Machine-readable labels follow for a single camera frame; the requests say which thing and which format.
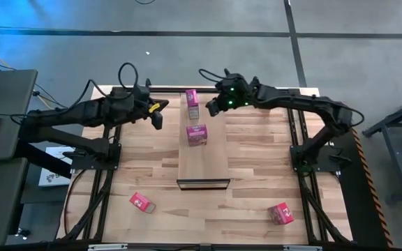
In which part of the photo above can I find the small red cereal box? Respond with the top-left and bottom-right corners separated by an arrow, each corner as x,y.
128,191 -> 156,214
267,201 -> 295,226

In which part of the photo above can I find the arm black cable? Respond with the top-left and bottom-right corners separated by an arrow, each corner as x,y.
61,62 -> 140,116
198,68 -> 228,83

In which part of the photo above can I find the black table rail frame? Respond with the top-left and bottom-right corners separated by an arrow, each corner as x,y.
56,85 -> 354,251

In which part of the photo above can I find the dark metal cart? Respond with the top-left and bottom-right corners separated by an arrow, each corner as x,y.
361,90 -> 402,205

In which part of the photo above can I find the black caster wheel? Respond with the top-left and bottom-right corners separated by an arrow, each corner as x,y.
14,227 -> 31,241

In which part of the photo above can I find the silver bracket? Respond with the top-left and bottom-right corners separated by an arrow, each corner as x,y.
87,243 -> 128,251
283,245 -> 323,251

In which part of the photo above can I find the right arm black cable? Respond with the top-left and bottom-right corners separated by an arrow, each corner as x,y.
198,68 -> 228,83

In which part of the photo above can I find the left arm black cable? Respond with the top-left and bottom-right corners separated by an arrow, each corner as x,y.
61,62 -> 140,116

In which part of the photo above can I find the white printed box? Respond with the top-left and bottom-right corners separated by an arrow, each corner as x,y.
38,146 -> 77,188

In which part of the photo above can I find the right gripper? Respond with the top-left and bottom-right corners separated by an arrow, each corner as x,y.
206,68 -> 251,118

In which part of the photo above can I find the black mat with hazard stripe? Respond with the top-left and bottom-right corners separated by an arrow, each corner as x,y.
321,100 -> 394,249

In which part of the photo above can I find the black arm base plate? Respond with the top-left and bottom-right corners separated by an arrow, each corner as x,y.
290,144 -> 354,174
70,142 -> 122,172

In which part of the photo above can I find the purple cereal box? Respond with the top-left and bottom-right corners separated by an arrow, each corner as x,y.
185,89 -> 200,121

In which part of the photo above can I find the magenta cereal box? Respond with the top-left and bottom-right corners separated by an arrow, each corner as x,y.
186,124 -> 209,147

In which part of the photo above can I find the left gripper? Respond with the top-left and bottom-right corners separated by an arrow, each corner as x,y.
131,78 -> 170,131

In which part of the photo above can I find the wooden shelf with black frame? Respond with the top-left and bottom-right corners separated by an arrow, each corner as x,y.
176,91 -> 231,191

